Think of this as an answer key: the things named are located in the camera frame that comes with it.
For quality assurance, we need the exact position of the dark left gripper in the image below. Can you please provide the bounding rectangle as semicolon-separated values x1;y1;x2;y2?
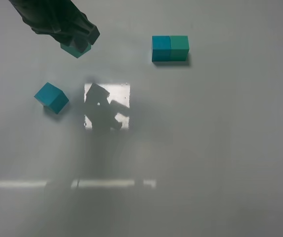
10;0;100;53

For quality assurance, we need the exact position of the blue template cube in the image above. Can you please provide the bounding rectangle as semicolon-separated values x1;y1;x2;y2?
152;36;171;62

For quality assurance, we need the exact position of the green template cube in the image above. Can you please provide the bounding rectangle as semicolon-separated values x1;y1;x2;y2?
170;36;189;62

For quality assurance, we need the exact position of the loose blue cube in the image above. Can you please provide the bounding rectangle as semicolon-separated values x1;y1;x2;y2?
34;82;69;114

